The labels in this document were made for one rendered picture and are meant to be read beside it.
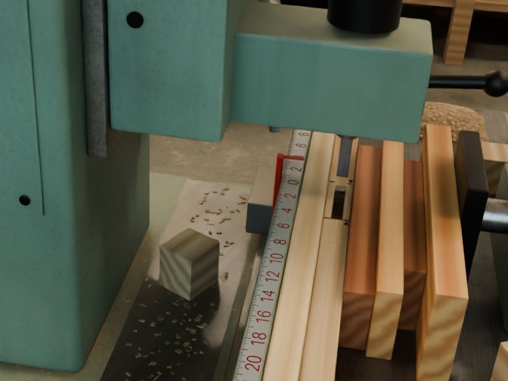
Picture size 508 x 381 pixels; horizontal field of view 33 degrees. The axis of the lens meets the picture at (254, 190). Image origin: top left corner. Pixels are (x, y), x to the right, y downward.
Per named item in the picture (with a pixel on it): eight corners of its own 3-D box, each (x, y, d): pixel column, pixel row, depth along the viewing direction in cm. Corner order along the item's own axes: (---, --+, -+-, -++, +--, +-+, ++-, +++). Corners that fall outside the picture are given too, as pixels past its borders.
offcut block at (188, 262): (187, 264, 81) (188, 226, 78) (218, 280, 79) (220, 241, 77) (159, 285, 78) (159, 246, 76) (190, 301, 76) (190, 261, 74)
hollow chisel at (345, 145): (348, 178, 66) (355, 119, 64) (336, 176, 67) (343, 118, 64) (348, 171, 67) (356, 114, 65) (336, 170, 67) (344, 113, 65)
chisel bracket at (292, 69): (414, 165, 62) (435, 54, 57) (222, 140, 63) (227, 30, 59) (413, 119, 68) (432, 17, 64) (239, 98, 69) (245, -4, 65)
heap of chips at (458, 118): (488, 146, 83) (492, 128, 82) (385, 133, 84) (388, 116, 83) (483, 115, 89) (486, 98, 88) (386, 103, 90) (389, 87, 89)
